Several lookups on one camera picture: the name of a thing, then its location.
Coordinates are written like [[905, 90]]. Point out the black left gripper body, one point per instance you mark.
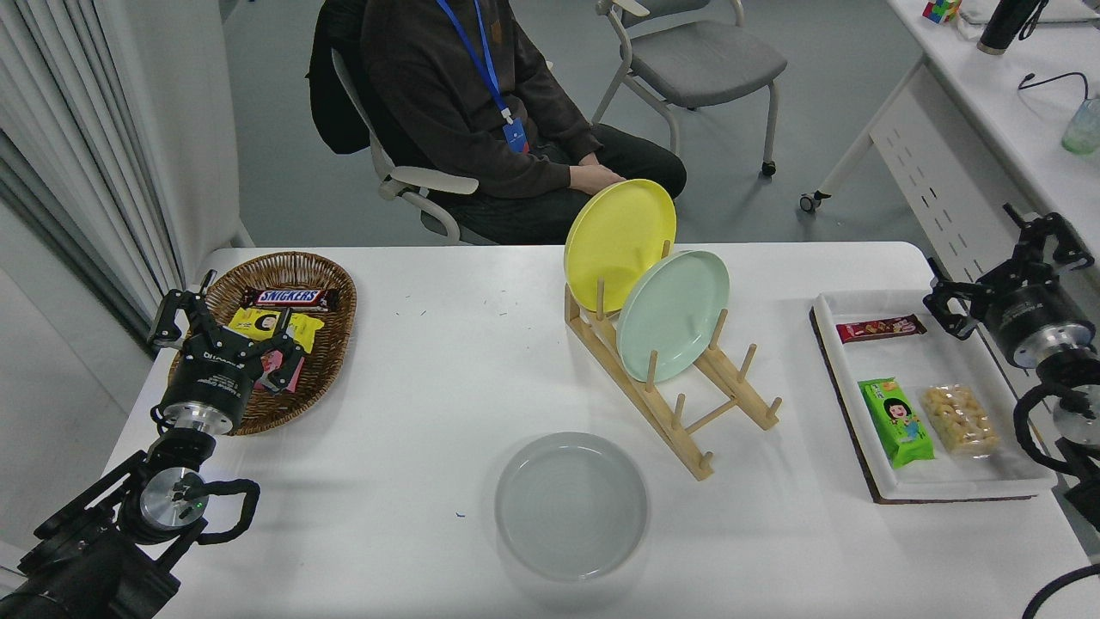
[[210, 378]]

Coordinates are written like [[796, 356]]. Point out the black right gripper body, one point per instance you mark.
[[1035, 314]]

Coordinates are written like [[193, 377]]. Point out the grey plate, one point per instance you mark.
[[571, 507]]

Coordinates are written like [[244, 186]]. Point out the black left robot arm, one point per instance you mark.
[[86, 567]]

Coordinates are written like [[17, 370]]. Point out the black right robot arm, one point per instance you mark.
[[1074, 370]]

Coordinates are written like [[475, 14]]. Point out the mint green plate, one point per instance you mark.
[[675, 314]]

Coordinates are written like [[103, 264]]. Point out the wooden plate rack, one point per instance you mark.
[[696, 460]]

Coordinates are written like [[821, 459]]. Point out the yellow plate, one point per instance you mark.
[[614, 241]]

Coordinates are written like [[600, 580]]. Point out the person's hand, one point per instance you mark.
[[593, 178]]

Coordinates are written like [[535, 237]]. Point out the pink snack packet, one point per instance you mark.
[[295, 380]]

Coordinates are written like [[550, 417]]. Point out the brown wicker basket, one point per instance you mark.
[[331, 361]]

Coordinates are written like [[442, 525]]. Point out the yellow snack packet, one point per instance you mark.
[[249, 322]]

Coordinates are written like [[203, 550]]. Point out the red snack bar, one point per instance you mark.
[[885, 327]]

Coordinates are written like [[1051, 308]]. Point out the Snickers chocolate bar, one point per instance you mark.
[[288, 297]]

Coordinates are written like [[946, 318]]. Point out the clear packet of nuts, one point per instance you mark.
[[958, 421]]

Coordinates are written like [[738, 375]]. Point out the green snack packet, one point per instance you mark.
[[898, 425]]

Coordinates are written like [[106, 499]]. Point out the white side desk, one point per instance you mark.
[[988, 112]]

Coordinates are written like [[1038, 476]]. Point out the white rectangular tray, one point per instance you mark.
[[911, 477]]

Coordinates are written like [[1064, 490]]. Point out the white office chair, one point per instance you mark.
[[421, 182]]

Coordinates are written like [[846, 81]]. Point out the white curtain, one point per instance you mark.
[[51, 129]]

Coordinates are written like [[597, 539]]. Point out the black bottle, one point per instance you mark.
[[1001, 21]]

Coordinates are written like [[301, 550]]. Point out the white flat device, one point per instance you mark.
[[1070, 10]]

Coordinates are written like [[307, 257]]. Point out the colourful puzzle cube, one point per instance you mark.
[[939, 10]]

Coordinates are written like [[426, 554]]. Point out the person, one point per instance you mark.
[[447, 112]]

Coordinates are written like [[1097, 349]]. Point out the grey padded chair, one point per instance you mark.
[[705, 60]]

